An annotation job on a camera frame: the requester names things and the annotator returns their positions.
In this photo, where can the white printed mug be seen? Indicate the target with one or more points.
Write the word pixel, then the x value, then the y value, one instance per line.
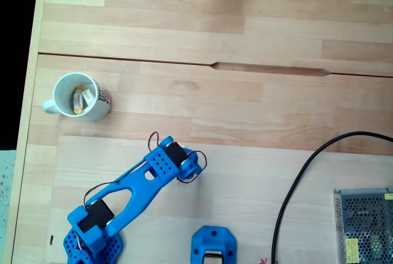
pixel 101 109

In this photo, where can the wrapped white yellow sweet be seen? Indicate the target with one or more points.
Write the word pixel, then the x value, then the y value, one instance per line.
pixel 88 96

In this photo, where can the wrapped sweet with red print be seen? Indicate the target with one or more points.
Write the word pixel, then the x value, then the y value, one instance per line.
pixel 78 101

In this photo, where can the pale wooden base board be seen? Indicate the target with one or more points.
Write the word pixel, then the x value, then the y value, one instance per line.
pixel 245 202

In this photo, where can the blue pole base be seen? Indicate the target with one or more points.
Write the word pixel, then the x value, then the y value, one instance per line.
pixel 199 242

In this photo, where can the metal mesh power supply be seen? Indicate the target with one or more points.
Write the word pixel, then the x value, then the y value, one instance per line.
pixel 365 227

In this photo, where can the wooden camera pole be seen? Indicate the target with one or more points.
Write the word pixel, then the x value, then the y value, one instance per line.
pixel 213 259

